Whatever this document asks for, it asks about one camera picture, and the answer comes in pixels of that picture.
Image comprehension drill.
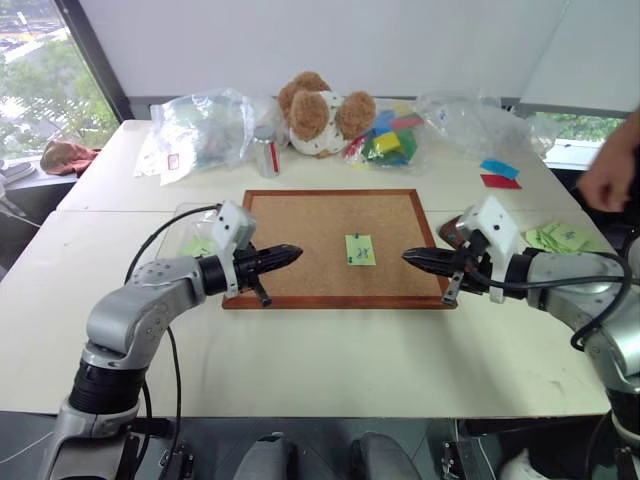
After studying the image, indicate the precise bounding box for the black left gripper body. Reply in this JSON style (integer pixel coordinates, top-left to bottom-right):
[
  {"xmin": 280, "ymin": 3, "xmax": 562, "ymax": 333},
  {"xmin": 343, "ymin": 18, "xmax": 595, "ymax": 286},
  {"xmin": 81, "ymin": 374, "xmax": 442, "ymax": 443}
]
[{"xmin": 231, "ymin": 243, "xmax": 274, "ymax": 308}]

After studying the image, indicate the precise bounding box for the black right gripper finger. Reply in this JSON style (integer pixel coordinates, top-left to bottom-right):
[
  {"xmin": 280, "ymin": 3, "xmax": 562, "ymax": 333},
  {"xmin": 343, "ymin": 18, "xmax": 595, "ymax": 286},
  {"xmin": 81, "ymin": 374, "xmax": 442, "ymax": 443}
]
[
  {"xmin": 403, "ymin": 255, "xmax": 454, "ymax": 277},
  {"xmin": 401, "ymin": 246, "xmax": 454, "ymax": 263}
]

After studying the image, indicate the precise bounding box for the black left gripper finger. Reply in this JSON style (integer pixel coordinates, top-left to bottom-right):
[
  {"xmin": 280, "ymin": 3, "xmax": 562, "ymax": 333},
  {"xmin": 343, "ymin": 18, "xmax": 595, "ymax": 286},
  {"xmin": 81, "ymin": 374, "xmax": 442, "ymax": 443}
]
[
  {"xmin": 255, "ymin": 252, "xmax": 304, "ymax": 276},
  {"xmin": 258, "ymin": 243, "xmax": 304, "ymax": 262}
]

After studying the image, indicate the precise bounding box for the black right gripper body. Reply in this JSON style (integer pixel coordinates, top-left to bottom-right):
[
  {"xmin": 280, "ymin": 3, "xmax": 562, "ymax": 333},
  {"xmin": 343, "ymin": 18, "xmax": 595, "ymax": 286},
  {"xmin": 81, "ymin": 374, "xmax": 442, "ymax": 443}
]
[{"xmin": 441, "ymin": 231, "xmax": 495, "ymax": 307}]

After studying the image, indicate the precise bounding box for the wood-framed cork board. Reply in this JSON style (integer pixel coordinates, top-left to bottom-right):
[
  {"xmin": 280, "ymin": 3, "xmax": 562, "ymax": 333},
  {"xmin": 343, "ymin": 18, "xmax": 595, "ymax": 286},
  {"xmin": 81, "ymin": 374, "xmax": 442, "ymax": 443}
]
[{"xmin": 221, "ymin": 188, "xmax": 460, "ymax": 311}]

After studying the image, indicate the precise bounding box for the light green paper note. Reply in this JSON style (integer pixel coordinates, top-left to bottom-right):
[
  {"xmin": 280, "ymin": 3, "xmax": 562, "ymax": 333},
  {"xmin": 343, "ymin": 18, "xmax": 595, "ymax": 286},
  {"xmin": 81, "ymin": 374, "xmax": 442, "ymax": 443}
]
[{"xmin": 344, "ymin": 233, "xmax": 377, "ymax": 267}]

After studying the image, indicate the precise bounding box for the person's bare hand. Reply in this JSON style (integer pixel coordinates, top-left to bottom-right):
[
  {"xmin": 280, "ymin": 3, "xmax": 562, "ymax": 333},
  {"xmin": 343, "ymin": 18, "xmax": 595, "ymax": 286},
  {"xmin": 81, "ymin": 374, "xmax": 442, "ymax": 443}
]
[{"xmin": 573, "ymin": 148, "xmax": 640, "ymax": 212}]

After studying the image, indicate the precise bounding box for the dark brown flat object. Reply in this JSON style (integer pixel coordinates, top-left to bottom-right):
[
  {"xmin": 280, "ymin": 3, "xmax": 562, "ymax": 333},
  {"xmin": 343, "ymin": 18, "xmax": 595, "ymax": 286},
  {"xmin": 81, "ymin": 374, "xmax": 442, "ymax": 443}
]
[{"xmin": 436, "ymin": 214, "xmax": 474, "ymax": 249}]

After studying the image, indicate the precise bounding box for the pile of green notes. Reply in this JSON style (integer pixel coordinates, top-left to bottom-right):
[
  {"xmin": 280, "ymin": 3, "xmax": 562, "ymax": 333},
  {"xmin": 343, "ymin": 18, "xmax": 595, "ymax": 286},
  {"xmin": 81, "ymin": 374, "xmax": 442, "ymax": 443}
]
[{"xmin": 520, "ymin": 220, "xmax": 604, "ymax": 254}]

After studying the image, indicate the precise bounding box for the red card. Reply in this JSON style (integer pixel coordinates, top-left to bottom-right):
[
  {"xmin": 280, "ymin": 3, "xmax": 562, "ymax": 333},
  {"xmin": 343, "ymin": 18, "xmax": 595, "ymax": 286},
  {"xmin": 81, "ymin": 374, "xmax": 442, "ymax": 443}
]
[{"xmin": 480, "ymin": 173, "xmax": 523, "ymax": 191}]

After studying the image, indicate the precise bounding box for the silver metal can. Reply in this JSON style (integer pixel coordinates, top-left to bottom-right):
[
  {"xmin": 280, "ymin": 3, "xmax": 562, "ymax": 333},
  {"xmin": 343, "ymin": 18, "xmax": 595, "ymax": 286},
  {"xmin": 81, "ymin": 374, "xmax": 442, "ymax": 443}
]
[{"xmin": 253, "ymin": 125, "xmax": 282, "ymax": 179}]

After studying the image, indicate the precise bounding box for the blue card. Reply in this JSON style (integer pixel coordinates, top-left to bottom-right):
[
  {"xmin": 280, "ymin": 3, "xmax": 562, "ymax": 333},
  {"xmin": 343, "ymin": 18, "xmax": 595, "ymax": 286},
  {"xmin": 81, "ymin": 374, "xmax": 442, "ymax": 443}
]
[{"xmin": 479, "ymin": 158, "xmax": 521, "ymax": 180}]

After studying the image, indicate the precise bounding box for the bag of coloured blocks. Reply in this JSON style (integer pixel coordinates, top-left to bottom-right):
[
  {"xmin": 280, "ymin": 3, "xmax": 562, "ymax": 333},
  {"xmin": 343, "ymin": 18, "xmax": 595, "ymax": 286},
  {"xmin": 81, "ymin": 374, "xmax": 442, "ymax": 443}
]
[{"xmin": 342, "ymin": 102, "xmax": 429, "ymax": 173}]

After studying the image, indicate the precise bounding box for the crumpled clear plastic bag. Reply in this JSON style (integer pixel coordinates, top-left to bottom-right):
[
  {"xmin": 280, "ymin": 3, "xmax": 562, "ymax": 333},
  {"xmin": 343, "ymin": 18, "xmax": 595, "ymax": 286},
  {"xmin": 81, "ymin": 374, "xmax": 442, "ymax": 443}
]
[{"xmin": 414, "ymin": 89, "xmax": 559, "ymax": 162}]

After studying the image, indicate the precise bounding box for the brown and white plush toy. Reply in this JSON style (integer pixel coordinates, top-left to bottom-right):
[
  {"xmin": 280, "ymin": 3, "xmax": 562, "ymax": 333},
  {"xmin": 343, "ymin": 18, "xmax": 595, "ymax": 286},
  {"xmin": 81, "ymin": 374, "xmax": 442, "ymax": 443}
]
[{"xmin": 277, "ymin": 71, "xmax": 378, "ymax": 160}]

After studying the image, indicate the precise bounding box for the large clear plastic bag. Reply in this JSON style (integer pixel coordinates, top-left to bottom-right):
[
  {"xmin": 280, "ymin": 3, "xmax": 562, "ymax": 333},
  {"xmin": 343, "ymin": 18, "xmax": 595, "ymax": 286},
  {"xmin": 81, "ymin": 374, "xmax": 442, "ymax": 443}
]
[{"xmin": 149, "ymin": 87, "xmax": 281, "ymax": 174}]

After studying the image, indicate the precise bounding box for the white labelled flat pouch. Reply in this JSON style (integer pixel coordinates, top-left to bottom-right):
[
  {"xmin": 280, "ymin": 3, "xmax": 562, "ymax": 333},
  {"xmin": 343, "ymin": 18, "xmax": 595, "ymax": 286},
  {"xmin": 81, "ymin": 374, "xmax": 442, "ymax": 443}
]
[{"xmin": 132, "ymin": 130, "xmax": 194, "ymax": 187}]

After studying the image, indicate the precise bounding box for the dark grey rounded shape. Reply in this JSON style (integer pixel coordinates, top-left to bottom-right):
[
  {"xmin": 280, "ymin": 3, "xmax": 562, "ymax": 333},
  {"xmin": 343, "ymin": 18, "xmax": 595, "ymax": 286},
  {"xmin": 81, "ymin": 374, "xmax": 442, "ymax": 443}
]
[
  {"xmin": 232, "ymin": 431, "xmax": 300, "ymax": 480},
  {"xmin": 348, "ymin": 431, "xmax": 427, "ymax": 480}
]

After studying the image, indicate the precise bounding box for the reddish brown cloth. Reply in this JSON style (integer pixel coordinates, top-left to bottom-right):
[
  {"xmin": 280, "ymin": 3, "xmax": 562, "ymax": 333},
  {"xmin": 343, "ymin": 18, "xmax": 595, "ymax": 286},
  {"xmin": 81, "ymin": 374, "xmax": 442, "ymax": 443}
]
[{"xmin": 39, "ymin": 139, "xmax": 101, "ymax": 177}]

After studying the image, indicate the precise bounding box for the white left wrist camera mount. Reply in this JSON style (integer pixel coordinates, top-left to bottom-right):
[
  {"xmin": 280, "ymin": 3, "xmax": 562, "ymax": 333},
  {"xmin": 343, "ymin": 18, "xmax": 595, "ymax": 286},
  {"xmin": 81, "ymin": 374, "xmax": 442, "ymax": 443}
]
[{"xmin": 209, "ymin": 200, "xmax": 258, "ymax": 297}]

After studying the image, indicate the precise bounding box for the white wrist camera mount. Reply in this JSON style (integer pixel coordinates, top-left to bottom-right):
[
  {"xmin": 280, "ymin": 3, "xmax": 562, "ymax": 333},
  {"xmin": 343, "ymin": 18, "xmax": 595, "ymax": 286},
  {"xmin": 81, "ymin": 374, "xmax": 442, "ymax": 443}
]
[
  {"xmin": 209, "ymin": 200, "xmax": 258, "ymax": 297},
  {"xmin": 455, "ymin": 194, "xmax": 521, "ymax": 305}
]

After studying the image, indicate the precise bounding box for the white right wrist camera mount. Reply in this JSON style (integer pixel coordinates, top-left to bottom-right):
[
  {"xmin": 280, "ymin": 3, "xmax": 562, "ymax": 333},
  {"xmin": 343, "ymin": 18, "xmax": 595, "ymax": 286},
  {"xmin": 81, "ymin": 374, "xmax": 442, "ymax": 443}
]
[{"xmin": 455, "ymin": 194, "xmax": 521, "ymax": 305}]

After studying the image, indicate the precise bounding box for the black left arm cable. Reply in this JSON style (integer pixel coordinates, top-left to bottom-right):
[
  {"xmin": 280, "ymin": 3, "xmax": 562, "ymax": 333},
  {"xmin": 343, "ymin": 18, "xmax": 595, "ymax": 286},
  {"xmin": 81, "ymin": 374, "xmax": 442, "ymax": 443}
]
[{"xmin": 123, "ymin": 202, "xmax": 224, "ymax": 480}]

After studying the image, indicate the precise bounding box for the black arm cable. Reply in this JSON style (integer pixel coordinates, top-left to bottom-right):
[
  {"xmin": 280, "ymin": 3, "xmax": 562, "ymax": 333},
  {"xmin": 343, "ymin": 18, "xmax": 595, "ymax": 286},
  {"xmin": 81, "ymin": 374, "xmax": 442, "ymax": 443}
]
[
  {"xmin": 123, "ymin": 202, "xmax": 224, "ymax": 480},
  {"xmin": 452, "ymin": 249, "xmax": 637, "ymax": 351}
]

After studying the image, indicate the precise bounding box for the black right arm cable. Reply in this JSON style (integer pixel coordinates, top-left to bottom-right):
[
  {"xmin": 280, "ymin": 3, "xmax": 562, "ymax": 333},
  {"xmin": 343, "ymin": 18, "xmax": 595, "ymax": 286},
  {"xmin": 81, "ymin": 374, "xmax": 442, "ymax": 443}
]
[{"xmin": 452, "ymin": 249, "xmax": 637, "ymax": 351}]

